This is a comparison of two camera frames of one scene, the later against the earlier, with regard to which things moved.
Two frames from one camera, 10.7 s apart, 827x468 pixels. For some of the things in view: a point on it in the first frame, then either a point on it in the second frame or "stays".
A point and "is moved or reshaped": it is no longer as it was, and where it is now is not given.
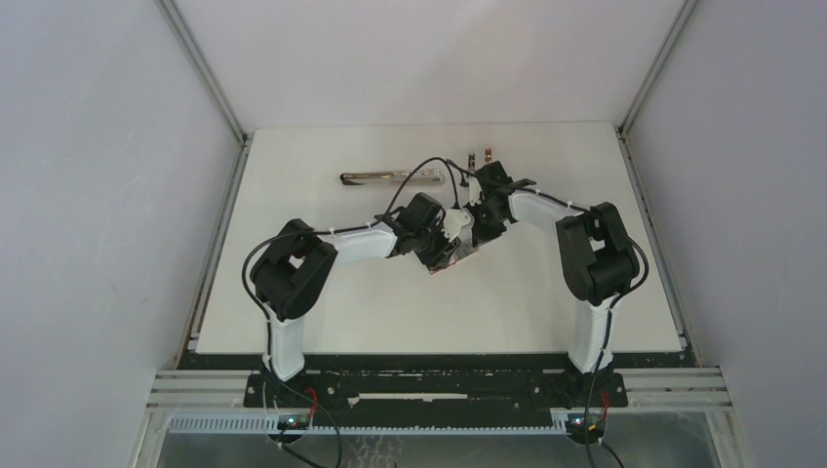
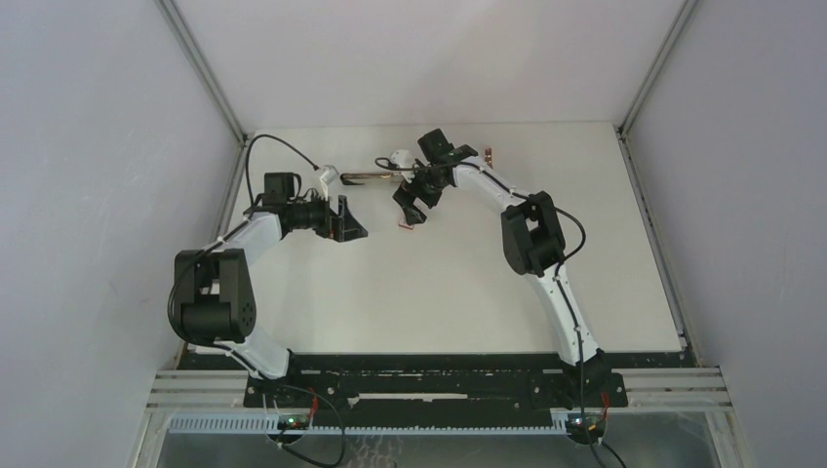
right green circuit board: (575, 427) stays
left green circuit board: (293, 422) stays
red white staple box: (463, 249) is moved or reshaped
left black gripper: (443, 255) -> (341, 227)
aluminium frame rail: (660, 390) stays
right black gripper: (481, 235) -> (405, 197)
